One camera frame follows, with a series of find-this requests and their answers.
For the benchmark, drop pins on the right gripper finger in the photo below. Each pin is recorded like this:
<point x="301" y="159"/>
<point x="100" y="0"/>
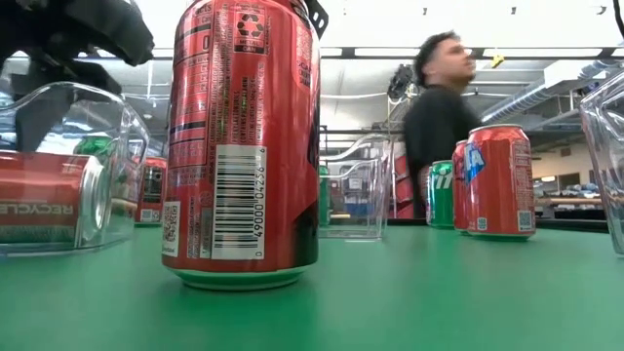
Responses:
<point x="319" y="19"/>

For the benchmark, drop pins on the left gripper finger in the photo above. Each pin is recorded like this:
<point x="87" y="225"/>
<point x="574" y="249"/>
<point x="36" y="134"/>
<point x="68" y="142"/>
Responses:
<point x="29" y="122"/>
<point x="51" y="112"/>

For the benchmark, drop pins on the green Sprite soda can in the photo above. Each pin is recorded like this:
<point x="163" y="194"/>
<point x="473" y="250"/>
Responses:
<point x="95" y="146"/>
<point x="323" y="195"/>
<point x="441" y="205"/>

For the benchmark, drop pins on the red Fanta soda can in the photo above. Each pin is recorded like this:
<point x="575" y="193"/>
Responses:
<point x="502" y="185"/>
<point x="39" y="195"/>

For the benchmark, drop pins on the clear plastic bin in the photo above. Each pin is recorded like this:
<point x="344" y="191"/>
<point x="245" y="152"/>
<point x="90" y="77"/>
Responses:
<point x="375" y="161"/>
<point x="131" y="146"/>
<point x="604" y="146"/>

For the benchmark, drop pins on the red Coca-Cola soda can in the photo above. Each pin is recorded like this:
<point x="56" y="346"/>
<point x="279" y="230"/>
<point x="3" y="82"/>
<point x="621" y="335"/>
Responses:
<point x="152" y="195"/>
<point x="239" y="146"/>
<point x="458" y="195"/>

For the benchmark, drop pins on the person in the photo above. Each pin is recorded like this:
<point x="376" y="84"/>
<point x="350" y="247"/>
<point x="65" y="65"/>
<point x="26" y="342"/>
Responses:
<point x="439" y="127"/>

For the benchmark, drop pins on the red storage bin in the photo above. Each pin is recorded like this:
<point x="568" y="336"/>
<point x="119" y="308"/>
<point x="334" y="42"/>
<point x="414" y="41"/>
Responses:
<point x="399" y="165"/>
<point x="401" y="210"/>
<point x="400" y="187"/>

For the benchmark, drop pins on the small yellow hook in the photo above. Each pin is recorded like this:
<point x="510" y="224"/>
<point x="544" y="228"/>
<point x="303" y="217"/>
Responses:
<point x="497" y="61"/>

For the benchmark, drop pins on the green table mat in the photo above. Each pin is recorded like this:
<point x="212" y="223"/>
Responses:
<point x="439" y="292"/>

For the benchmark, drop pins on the wooden workbench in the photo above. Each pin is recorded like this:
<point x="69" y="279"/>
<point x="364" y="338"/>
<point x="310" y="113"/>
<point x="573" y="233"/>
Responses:
<point x="568" y="201"/>

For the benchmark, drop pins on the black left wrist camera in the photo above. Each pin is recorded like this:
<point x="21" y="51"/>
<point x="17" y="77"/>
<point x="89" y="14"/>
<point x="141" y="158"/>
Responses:
<point x="122" y="34"/>

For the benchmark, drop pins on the black hanging camera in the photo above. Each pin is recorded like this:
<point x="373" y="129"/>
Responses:
<point x="400" y="83"/>

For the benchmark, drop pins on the silver ventilation duct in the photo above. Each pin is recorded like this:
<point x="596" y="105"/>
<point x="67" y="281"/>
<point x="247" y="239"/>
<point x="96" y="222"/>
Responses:
<point x="517" y="102"/>

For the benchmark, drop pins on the black metal frame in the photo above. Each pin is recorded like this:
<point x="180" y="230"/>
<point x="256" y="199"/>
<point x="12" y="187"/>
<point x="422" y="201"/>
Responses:
<point x="570" y="225"/>

